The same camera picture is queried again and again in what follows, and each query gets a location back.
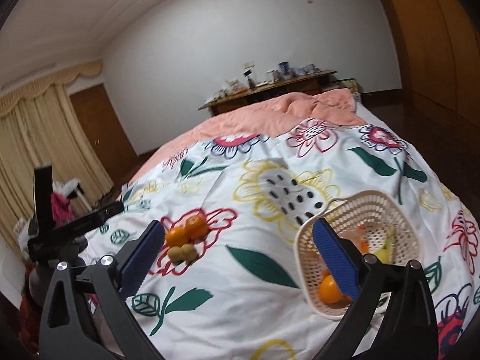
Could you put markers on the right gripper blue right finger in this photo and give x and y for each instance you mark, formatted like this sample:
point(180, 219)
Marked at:
point(408, 329)

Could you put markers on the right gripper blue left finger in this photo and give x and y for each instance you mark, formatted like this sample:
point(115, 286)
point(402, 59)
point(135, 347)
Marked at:
point(67, 328)

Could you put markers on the yellow banana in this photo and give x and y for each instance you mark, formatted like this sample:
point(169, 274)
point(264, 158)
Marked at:
point(384, 253)

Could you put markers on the smooth orange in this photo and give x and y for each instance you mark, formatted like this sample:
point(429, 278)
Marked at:
point(177, 237)
point(328, 291)

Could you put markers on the plastic bag of oranges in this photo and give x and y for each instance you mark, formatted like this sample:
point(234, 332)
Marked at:
point(357, 235)

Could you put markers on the cream plastic basket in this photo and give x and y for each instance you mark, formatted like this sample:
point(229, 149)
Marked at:
point(374, 223)

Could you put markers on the mandarin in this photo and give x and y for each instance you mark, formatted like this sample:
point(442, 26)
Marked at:
point(196, 227)

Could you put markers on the pink cloth on chair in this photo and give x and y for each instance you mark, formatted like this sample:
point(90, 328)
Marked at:
point(62, 211)

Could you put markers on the white folding table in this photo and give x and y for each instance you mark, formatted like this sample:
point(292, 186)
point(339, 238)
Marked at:
point(72, 190)

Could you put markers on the beige curtain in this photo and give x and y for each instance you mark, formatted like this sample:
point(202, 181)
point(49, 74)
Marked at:
point(40, 127)

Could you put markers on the brown wooden door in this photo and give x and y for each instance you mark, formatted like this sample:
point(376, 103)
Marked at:
point(104, 131)

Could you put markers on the left green longan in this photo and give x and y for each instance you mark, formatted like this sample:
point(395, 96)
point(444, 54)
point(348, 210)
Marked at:
point(175, 255)

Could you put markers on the green longan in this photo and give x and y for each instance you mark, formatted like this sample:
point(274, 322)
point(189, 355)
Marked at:
point(189, 253)
point(175, 255)

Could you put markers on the right green longan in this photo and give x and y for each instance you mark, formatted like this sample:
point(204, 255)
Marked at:
point(189, 253)

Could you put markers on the floral white bed sheet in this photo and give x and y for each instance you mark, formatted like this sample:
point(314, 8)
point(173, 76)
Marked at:
point(242, 297)

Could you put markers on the pink quilt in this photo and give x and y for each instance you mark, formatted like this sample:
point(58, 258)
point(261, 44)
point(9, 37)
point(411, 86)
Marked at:
point(271, 117)

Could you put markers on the wooden sideboard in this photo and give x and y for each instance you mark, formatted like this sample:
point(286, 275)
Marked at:
point(311, 84)

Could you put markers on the wooden wardrobe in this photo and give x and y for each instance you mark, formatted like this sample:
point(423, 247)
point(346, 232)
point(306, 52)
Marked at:
point(437, 46)

